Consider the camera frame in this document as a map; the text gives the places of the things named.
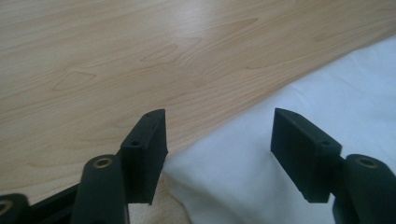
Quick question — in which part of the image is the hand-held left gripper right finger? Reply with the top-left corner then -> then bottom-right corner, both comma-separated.
269,107 -> 344,204

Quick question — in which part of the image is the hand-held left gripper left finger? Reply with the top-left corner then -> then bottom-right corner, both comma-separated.
119,108 -> 169,206

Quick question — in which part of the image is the white printed t-shirt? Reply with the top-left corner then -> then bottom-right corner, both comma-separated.
161,35 -> 396,224

